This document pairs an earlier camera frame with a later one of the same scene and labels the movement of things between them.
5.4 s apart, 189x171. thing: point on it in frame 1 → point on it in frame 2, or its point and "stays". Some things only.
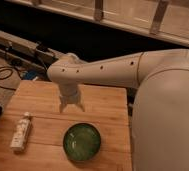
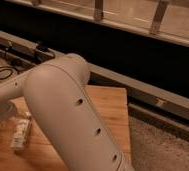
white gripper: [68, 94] → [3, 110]
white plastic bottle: [20, 137] stays
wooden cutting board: [104, 106] stays
